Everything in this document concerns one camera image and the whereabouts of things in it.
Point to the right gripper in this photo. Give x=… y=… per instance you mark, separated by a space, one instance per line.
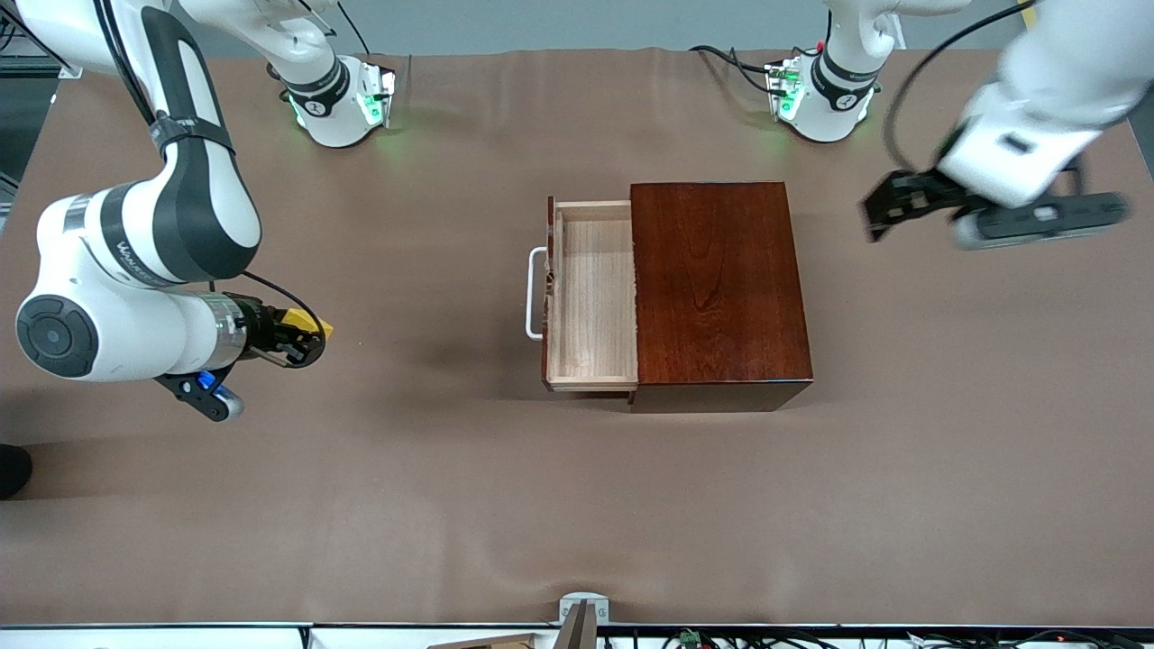
x=262 y=329

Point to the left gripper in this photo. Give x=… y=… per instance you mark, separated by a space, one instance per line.
x=912 y=195

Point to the yellow cube block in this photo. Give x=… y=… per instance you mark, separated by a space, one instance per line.
x=302 y=318

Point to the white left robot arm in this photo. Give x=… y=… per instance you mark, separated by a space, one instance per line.
x=838 y=99

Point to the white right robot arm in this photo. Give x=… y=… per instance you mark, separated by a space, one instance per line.
x=198 y=207

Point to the dark brown wooden cabinet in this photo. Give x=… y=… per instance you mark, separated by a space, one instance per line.
x=721 y=288

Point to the brown table cloth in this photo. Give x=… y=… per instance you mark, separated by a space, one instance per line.
x=451 y=496

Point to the black round object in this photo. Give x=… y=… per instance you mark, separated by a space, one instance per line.
x=11 y=470

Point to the brown cardboard piece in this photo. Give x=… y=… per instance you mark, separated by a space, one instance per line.
x=487 y=642

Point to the aluminium frame post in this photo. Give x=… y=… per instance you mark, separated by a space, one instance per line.
x=65 y=70

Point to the grey metal bracket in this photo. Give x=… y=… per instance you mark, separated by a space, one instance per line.
x=581 y=613

